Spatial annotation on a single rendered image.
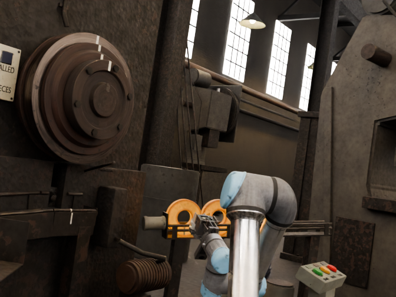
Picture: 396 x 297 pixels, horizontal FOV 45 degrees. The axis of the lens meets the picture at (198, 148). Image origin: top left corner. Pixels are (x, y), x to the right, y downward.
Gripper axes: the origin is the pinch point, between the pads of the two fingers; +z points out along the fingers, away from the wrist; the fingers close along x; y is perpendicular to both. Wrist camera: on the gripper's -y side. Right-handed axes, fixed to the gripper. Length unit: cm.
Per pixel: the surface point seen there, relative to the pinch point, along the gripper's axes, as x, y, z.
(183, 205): 0.7, -0.2, 15.2
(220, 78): -358, -48, 958
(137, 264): 20.0, -18.3, -4.2
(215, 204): -14.0, 1.6, 15.6
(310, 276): -37.7, -3.4, -29.6
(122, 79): 37, 48, 11
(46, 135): 60, 27, -2
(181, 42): -97, 44, 440
